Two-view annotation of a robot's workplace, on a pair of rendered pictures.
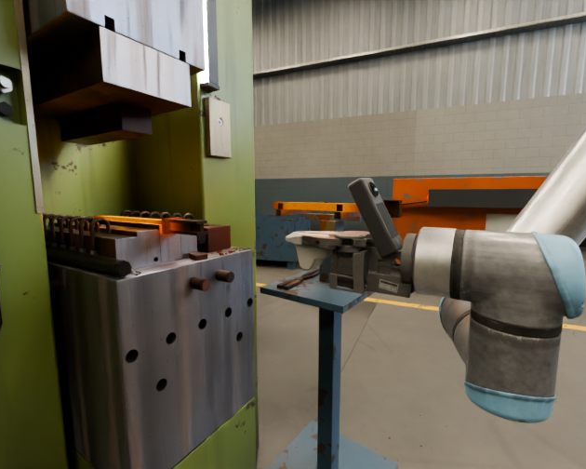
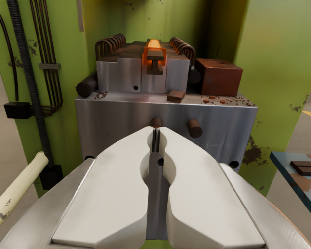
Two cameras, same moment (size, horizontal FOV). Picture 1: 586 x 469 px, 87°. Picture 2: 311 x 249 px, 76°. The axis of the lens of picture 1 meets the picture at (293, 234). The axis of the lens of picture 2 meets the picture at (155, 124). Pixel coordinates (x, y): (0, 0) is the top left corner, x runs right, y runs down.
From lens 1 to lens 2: 0.47 m
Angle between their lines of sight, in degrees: 56
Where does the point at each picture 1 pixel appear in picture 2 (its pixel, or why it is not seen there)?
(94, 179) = (175, 8)
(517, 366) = not seen: outside the picture
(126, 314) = (83, 128)
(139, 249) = (118, 75)
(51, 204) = (143, 27)
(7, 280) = (66, 76)
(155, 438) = not seen: hidden behind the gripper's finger
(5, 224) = (62, 37)
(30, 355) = not seen: hidden behind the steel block
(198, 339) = (156, 172)
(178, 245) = (162, 79)
